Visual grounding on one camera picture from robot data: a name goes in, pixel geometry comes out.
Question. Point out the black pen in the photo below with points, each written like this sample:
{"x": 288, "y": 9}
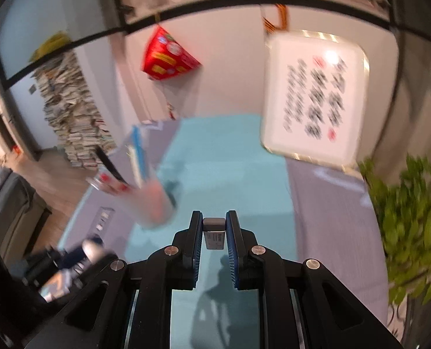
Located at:
{"x": 108, "y": 161}

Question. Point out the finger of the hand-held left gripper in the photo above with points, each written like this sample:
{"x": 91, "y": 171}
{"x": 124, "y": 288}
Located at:
{"x": 81, "y": 254}

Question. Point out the blue pen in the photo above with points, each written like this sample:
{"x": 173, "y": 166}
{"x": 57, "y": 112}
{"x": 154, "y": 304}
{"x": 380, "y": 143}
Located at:
{"x": 139, "y": 152}

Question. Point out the dark wall switch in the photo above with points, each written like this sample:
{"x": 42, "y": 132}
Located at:
{"x": 33, "y": 89}

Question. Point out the white eraser stick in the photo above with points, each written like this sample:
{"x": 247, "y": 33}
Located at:
{"x": 214, "y": 238}

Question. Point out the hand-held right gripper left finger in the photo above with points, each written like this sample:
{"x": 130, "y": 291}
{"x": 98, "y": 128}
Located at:
{"x": 197, "y": 247}

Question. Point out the tall pile of papers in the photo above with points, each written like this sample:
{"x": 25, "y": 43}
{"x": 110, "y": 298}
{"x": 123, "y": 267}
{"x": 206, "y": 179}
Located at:
{"x": 73, "y": 116}

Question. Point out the translucent plastic cup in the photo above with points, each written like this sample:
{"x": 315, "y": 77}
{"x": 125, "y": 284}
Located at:
{"x": 153, "y": 207}

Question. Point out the green leafy plant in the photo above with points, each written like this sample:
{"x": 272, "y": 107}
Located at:
{"x": 408, "y": 218}

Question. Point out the yellow plush toy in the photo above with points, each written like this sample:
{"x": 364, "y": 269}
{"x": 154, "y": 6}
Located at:
{"x": 53, "y": 41}

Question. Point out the teal and grey tablecloth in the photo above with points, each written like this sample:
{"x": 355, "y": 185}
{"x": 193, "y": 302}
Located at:
{"x": 219, "y": 160}

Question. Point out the grey sofa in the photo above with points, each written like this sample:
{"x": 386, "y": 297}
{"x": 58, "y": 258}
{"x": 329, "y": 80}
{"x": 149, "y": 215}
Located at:
{"x": 12, "y": 203}

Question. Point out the red hanging ornament with tassel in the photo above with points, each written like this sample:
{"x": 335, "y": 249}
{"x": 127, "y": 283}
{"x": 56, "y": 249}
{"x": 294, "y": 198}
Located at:
{"x": 164, "y": 58}

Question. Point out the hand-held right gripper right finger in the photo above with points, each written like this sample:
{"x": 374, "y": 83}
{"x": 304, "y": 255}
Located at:
{"x": 233, "y": 251}

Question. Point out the framed calligraphy sign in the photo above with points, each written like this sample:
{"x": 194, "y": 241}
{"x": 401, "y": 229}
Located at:
{"x": 310, "y": 98}

